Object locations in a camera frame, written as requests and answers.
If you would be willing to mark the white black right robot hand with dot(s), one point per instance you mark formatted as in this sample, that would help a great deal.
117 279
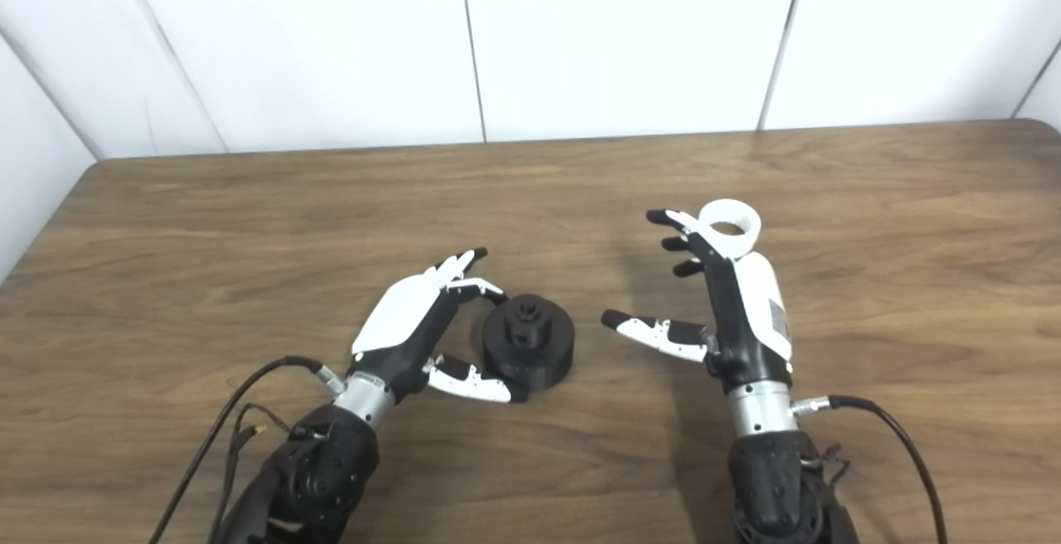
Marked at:
746 320

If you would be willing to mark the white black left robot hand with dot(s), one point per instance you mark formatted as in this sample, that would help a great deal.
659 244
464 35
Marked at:
406 320

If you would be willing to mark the round black plastic part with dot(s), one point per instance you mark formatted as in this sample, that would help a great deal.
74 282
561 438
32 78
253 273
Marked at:
530 353

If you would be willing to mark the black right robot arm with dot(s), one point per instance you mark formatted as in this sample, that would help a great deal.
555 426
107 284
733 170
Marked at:
771 478

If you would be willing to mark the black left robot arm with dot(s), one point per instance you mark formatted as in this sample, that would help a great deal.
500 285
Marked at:
315 469

